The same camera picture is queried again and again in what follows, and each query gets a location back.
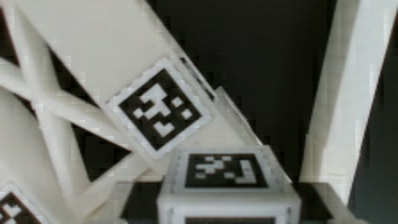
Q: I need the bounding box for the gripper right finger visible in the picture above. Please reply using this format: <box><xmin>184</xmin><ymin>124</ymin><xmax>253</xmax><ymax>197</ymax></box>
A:
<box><xmin>313</xmin><ymin>183</ymin><xmax>370</xmax><ymax>224</ymax></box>

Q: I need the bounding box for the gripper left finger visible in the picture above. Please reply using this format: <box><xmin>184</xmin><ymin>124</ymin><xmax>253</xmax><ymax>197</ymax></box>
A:
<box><xmin>88</xmin><ymin>182</ymin><xmax>136</xmax><ymax>224</ymax></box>

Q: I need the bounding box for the white chair leg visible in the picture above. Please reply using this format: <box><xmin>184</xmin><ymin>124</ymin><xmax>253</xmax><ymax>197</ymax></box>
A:
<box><xmin>157</xmin><ymin>145</ymin><xmax>303</xmax><ymax>224</ymax></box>

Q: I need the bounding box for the white chair back part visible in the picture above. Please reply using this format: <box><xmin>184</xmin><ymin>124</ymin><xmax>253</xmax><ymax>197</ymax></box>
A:
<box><xmin>0</xmin><ymin>0</ymin><xmax>292</xmax><ymax>224</ymax></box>

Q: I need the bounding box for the white L-shaped obstacle fence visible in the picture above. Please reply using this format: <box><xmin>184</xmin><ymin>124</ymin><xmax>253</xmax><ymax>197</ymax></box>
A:
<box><xmin>301</xmin><ymin>0</ymin><xmax>398</xmax><ymax>199</ymax></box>

